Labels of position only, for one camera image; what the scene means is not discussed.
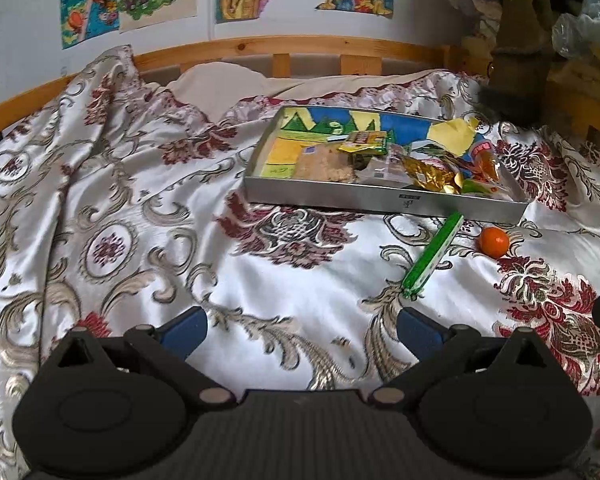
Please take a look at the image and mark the green white stick pack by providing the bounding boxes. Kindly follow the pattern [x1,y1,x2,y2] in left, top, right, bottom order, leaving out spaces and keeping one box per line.
[401,212,464,298]

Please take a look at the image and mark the orange tangerine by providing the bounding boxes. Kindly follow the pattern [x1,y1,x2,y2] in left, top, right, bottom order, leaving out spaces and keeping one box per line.
[478,226,510,259]

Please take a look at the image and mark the gold foil snack bag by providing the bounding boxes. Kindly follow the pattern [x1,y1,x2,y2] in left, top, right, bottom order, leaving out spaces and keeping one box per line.
[402,155,464,195]

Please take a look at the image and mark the oat bar clear wrapper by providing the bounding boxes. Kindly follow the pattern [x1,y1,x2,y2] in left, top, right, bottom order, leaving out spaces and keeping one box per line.
[354,155,410,188]

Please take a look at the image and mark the grey tray with drawing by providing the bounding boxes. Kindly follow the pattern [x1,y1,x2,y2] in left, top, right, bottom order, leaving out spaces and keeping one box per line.
[244,105,529,223]

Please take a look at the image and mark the orange jelly snack bag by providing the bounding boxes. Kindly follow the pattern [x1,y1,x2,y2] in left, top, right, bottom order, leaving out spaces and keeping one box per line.
[462,140,505,197]

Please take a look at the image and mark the crispy rice cake pack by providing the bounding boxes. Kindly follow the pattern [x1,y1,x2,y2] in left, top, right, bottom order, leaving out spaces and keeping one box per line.
[292,144,355,183]

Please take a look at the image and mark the yellow green snack bag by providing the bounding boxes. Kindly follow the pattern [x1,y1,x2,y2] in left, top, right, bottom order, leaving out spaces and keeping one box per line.
[338,130,388,156]

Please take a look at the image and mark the floral satin bedspread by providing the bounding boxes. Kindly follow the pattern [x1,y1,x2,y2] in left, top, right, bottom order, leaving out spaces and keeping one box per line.
[0,47,600,479]

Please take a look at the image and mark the wooden side shelf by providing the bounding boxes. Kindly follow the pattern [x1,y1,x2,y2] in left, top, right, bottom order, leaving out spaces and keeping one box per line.
[542,58,600,147]

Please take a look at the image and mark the brown plush toy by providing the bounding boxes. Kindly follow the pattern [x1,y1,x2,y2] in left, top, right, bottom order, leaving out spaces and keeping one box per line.
[480,0,555,127]

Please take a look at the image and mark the beige pillow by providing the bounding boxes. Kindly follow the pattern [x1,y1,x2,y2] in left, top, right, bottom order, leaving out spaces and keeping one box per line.
[166,62,432,122]

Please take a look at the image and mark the clear plastic bag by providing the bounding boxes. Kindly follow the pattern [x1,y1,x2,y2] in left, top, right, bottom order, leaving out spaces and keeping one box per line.
[552,0,600,58]

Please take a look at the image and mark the wooden bed frame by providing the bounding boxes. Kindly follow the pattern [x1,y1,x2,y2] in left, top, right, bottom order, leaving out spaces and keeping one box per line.
[0,35,463,131]

